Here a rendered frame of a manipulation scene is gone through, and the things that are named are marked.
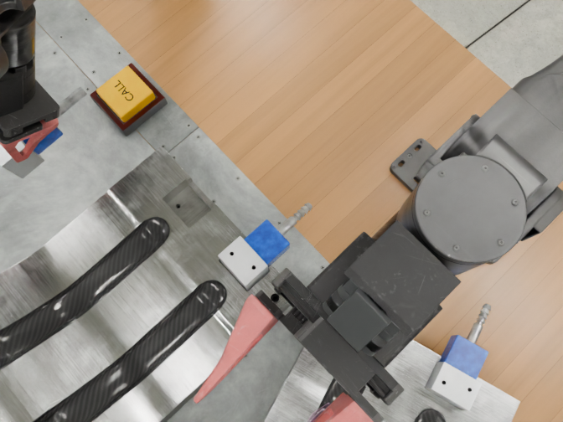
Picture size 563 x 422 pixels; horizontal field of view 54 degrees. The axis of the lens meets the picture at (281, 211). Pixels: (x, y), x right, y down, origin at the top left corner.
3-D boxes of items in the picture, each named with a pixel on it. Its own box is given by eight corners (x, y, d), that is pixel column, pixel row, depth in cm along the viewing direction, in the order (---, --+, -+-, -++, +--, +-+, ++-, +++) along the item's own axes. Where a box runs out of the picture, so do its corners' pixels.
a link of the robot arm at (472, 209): (503, 314, 27) (658, 152, 29) (376, 192, 29) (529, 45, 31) (442, 322, 38) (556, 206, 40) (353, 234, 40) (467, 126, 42)
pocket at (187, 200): (193, 184, 75) (189, 175, 72) (219, 212, 74) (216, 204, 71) (167, 206, 74) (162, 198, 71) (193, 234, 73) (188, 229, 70)
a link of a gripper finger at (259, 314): (243, 473, 32) (358, 355, 33) (161, 378, 33) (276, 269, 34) (252, 450, 38) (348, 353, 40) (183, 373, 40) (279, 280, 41)
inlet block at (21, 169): (79, 85, 73) (63, 66, 68) (103, 112, 72) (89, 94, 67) (-2, 151, 71) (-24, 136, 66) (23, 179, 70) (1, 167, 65)
